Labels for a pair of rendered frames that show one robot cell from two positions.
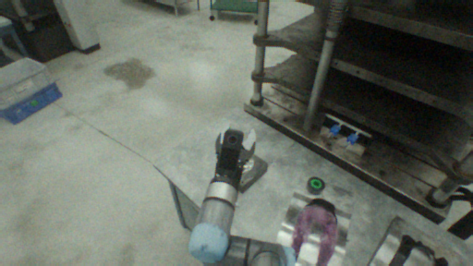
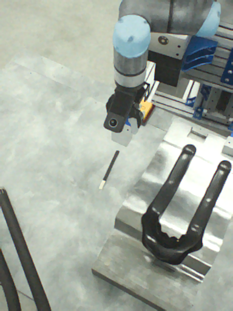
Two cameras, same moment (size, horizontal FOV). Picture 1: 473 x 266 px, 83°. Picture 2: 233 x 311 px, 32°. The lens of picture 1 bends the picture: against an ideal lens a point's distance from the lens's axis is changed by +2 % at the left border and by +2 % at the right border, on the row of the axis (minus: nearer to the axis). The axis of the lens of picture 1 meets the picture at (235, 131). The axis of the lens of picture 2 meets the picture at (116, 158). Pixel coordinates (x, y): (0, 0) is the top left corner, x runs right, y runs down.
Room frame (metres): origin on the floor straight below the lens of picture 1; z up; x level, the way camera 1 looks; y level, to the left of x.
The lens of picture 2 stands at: (0.67, -0.92, 1.89)
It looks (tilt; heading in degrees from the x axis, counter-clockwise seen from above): 62 degrees down; 164
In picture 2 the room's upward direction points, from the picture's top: 1 degrees clockwise
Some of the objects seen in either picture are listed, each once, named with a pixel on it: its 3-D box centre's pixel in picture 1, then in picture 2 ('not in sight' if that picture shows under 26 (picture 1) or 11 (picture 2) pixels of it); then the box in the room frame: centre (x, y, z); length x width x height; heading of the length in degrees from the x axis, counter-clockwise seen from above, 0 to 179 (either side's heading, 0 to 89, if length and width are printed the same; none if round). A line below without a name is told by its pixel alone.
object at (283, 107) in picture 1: (355, 117); not in sight; (1.38, -0.82, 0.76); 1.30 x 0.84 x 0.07; 47
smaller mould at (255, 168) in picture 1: (245, 170); not in sight; (0.87, -0.05, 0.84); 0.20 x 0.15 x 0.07; 137
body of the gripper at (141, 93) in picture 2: not in sight; (130, 90); (0.08, -0.72, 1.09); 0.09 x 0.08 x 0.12; 136
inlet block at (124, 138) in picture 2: not in sight; (130, 121); (0.07, -0.72, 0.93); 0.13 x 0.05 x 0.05; 136
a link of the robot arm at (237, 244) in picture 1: (222, 250); not in sight; (0.26, 0.03, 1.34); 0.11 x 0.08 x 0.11; 78
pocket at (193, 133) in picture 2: not in sight; (196, 137); (0.14, -0.53, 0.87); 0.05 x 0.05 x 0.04; 47
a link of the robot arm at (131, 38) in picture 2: not in sight; (131, 44); (0.08, -0.73, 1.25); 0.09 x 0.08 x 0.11; 158
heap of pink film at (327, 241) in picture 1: (315, 230); not in sight; (0.51, -0.34, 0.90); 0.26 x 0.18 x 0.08; 154
